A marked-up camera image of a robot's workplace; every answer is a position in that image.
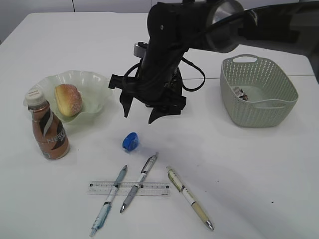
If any pale green glass plate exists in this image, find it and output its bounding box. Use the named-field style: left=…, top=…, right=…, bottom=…
left=32, top=70, right=112, bottom=125

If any green woven plastic basket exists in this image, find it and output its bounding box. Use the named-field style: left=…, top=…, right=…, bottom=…
left=220, top=54, right=299, bottom=127

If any grey white pen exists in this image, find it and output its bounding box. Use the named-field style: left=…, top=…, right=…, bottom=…
left=120, top=152, right=159, bottom=213

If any light blue pen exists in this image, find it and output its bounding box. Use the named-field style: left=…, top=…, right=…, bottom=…
left=89, top=165, right=128, bottom=238

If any blue pencil sharpener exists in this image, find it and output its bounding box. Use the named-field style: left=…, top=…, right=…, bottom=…
left=122, top=132, right=139, bottom=152

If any clear plastic ruler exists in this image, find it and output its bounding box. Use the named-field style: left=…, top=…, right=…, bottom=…
left=86, top=181, right=170, bottom=196

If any beige green pen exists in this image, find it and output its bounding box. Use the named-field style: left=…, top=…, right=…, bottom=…
left=166, top=166, right=214, bottom=231

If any pink white paper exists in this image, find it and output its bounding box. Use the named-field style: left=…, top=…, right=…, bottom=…
left=233, top=87, right=248, bottom=101

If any brown coffee bottle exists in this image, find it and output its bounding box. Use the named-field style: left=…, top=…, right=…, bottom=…
left=24, top=88, right=69, bottom=160

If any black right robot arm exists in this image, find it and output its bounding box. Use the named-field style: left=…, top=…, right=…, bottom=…
left=109, top=0, right=319, bottom=122

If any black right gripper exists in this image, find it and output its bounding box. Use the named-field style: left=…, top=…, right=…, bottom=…
left=109, top=57, right=186, bottom=124

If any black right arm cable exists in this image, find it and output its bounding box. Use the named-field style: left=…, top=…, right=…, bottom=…
left=180, top=57, right=206, bottom=92

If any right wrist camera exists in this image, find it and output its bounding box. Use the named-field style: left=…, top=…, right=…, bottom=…
left=134, top=41, right=148, bottom=58

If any black mesh pen holder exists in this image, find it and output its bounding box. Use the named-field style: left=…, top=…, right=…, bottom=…
left=164, top=67, right=182, bottom=95

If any sugared bread roll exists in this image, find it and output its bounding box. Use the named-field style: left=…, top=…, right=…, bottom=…
left=54, top=84, right=83, bottom=117

